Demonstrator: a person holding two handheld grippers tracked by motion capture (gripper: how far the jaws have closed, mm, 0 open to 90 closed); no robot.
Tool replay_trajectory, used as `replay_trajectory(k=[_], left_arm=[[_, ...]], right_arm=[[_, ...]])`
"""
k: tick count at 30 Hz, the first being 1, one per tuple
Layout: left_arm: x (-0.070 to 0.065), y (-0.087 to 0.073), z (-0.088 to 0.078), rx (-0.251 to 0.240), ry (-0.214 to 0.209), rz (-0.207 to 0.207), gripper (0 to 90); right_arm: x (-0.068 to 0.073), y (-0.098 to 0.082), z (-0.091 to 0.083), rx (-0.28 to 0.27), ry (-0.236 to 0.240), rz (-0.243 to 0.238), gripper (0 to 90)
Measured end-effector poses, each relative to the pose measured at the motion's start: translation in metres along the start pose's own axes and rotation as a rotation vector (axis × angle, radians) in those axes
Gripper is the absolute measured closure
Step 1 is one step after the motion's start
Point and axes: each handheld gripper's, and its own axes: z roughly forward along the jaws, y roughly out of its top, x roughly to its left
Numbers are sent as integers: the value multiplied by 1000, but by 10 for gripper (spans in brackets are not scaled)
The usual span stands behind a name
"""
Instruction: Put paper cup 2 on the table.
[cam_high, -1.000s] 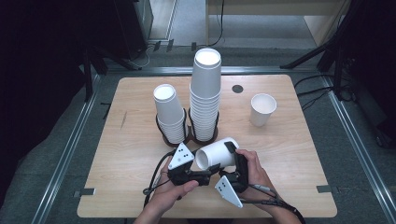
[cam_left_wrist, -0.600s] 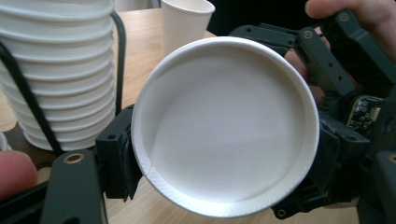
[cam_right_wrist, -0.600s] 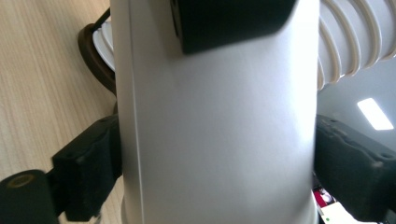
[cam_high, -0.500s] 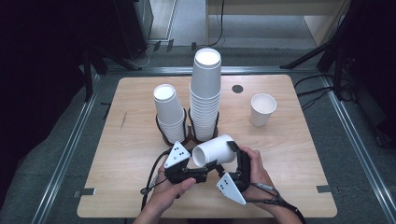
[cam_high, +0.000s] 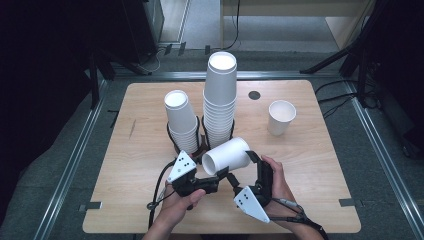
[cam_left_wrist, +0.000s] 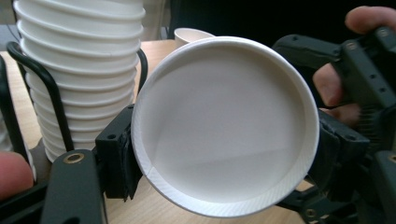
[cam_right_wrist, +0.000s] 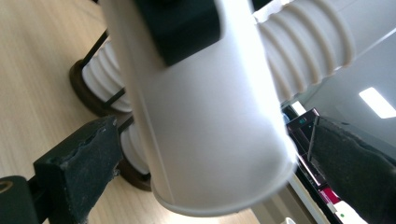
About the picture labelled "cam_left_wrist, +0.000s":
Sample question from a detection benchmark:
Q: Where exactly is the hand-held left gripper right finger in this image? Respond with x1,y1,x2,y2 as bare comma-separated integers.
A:
307,110,396,224

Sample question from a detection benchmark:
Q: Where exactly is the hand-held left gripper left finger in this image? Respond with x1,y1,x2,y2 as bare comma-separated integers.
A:
40,104,144,224

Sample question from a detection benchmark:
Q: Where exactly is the black double cup holder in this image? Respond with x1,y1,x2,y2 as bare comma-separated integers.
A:
0,41,149,183

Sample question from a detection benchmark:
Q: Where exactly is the white paper cup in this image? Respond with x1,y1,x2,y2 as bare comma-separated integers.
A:
130,35,320,218
173,27,216,49

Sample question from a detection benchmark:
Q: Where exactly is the tall stack of white cups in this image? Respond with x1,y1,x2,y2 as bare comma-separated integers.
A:
12,0,147,163

